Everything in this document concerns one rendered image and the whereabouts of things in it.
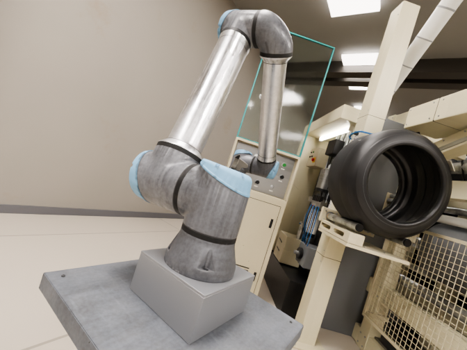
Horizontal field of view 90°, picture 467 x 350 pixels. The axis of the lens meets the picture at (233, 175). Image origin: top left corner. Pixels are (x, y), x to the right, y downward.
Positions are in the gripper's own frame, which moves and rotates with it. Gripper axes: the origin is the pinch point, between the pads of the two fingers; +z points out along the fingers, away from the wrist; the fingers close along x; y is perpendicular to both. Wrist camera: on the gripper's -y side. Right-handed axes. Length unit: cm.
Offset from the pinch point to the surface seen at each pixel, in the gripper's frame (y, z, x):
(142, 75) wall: -167, -181, -81
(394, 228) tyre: 87, -39, -20
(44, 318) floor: -49, -42, 103
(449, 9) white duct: 76, -58, -184
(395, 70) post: 62, -64, -128
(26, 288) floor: -73, -57, 105
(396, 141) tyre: 66, -32, -60
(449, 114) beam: 89, -37, -93
